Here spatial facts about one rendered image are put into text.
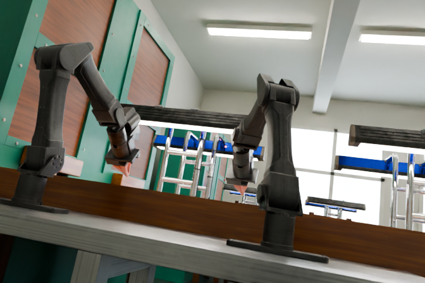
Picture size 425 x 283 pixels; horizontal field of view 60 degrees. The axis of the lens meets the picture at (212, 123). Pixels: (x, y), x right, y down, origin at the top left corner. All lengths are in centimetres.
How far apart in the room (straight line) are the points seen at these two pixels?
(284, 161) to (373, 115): 594
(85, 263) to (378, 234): 68
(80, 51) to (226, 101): 585
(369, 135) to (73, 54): 97
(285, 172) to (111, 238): 38
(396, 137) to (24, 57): 131
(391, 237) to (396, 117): 584
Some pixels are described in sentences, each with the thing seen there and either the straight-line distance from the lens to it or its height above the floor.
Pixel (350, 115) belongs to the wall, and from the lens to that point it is 668.
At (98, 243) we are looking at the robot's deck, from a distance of 68.
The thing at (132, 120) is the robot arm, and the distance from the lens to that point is 124.
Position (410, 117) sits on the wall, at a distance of 687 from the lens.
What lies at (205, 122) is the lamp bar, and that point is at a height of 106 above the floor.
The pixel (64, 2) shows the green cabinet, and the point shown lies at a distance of 168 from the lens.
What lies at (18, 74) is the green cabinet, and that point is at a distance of 145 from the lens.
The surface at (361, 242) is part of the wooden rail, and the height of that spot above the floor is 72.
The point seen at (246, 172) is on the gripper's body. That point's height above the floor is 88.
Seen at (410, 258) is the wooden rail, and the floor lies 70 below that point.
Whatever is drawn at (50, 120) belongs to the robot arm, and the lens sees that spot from 100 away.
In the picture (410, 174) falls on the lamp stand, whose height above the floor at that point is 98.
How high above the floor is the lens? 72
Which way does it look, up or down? 14 degrees up
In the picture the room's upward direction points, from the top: 9 degrees clockwise
